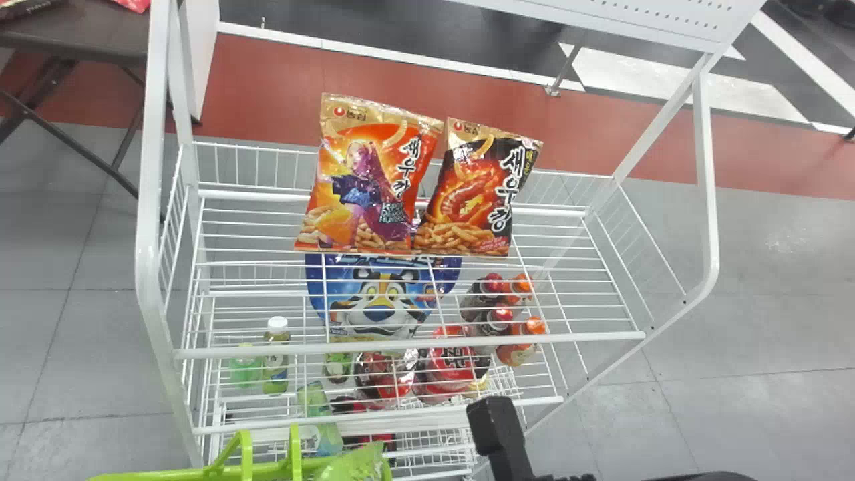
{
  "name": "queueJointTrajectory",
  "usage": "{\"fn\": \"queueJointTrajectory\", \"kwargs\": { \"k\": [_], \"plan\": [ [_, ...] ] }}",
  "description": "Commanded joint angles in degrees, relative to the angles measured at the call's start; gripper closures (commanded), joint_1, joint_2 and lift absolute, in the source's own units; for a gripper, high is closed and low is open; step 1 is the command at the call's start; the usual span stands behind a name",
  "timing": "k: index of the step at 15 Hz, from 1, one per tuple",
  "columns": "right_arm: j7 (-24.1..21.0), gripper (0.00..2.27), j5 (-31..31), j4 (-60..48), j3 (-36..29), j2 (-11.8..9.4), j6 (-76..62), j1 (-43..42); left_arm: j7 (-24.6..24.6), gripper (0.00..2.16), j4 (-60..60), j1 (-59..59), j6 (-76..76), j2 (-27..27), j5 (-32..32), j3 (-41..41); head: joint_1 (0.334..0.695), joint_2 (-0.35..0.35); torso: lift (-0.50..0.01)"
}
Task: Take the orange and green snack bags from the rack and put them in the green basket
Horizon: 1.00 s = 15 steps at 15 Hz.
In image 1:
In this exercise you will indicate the green snack packet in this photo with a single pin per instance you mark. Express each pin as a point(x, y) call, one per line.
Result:
point(357, 464)

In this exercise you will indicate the blue cereal bag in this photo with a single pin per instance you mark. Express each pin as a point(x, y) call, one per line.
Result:
point(381, 304)

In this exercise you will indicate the black and red snack packet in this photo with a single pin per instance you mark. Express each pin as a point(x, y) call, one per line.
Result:
point(477, 194)

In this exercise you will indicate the green basket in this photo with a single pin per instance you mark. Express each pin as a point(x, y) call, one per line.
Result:
point(244, 461)

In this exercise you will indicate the green bottle with white cap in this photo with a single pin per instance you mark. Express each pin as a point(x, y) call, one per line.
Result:
point(275, 364)

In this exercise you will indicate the dark bottle with red cap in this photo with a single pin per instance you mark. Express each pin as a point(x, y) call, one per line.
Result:
point(482, 294)
point(493, 321)

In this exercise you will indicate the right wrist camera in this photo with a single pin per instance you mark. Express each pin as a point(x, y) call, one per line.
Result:
point(495, 431)

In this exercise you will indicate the orange bottle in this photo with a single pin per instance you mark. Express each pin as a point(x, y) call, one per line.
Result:
point(519, 288)
point(524, 342)

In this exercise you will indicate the orange snack packet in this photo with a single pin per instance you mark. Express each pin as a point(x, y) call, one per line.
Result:
point(364, 180)

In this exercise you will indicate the dark side table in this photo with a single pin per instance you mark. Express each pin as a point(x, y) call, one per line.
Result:
point(73, 37)

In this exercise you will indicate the red noodle cup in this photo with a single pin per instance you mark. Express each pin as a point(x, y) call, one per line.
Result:
point(454, 367)
point(386, 377)

